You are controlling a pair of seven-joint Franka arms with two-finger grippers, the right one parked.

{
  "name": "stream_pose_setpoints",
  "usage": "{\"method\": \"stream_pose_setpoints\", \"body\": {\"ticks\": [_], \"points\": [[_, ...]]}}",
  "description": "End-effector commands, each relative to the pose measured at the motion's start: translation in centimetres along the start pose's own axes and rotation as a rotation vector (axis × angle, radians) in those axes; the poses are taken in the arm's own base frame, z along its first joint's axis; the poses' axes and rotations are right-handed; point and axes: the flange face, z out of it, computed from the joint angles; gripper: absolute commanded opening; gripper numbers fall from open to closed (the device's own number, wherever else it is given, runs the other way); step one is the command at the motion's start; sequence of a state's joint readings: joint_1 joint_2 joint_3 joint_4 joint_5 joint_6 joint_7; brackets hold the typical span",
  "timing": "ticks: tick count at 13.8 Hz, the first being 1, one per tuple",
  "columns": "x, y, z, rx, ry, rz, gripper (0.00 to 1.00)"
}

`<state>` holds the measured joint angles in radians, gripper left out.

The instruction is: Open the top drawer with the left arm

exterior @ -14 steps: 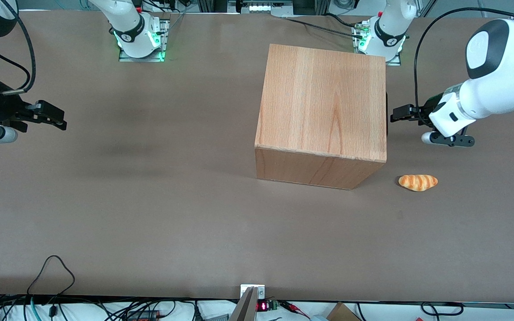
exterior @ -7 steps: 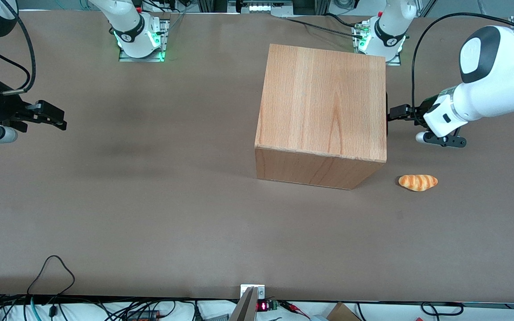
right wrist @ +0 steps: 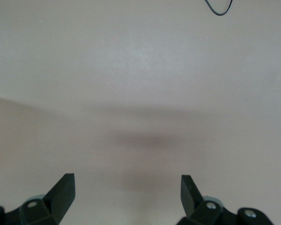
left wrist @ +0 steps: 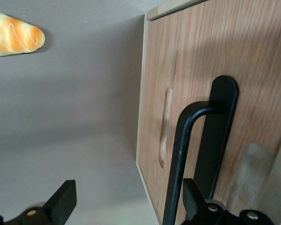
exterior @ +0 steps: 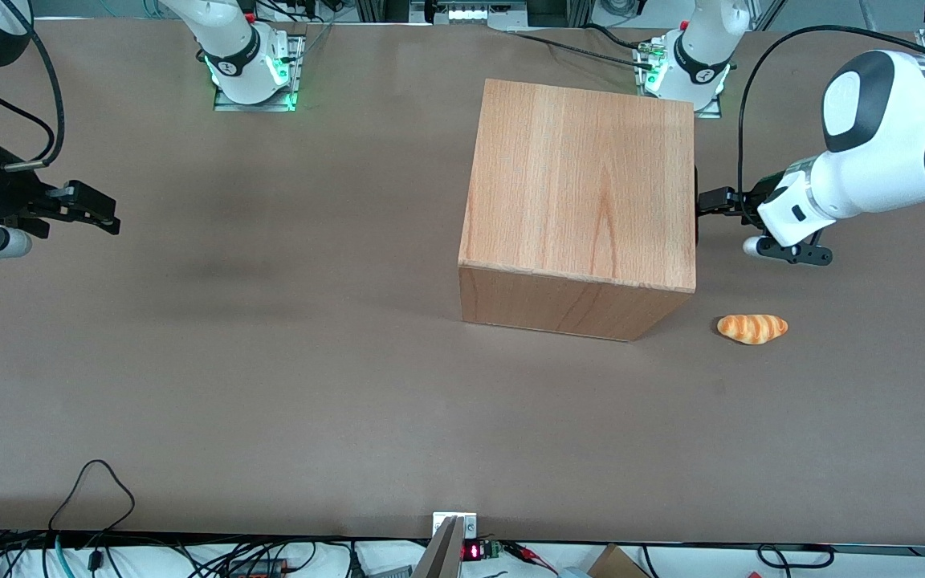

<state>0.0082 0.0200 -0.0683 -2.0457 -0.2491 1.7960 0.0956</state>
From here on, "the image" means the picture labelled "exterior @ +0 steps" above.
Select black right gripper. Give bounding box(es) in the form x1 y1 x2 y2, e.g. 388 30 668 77
0 149 121 239

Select black looped cable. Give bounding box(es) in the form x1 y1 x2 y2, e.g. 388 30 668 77
47 459 137 535

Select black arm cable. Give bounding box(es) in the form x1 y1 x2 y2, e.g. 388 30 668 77
737 24 925 230
0 14 67 173

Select short black table cable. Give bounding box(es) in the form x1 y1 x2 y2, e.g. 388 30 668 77
581 24 642 51

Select grey camera post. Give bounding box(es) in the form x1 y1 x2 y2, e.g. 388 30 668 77
411 516 464 578

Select black coiled cable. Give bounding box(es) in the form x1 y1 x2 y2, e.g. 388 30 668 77
755 543 837 572

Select red clip wires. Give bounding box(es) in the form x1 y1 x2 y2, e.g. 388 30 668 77
501 541 561 576

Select light wooden drawer cabinet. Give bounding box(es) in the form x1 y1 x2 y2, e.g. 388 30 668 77
458 78 698 343

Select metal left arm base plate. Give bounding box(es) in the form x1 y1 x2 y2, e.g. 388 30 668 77
633 40 725 120

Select toy bread croissant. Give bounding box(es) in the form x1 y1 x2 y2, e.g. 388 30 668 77
717 314 789 346

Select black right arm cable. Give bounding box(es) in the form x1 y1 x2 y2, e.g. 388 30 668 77
0 14 67 173

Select brown cardboard piece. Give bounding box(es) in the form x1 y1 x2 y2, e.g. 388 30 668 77
587 544 653 578

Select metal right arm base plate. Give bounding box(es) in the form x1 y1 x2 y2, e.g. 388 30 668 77
213 34 306 112

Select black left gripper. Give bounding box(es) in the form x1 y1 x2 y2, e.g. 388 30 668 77
697 169 789 234

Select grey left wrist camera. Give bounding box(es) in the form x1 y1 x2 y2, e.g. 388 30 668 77
743 227 834 267

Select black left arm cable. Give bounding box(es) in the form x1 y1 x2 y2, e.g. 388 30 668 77
737 24 925 230

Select grey box with lights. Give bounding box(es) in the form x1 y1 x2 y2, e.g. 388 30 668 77
426 0 529 26

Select silver metal bracket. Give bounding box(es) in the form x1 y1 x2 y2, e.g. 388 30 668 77
432 512 479 541

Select long black table cable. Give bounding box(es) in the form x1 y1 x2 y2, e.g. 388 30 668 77
506 30 656 70

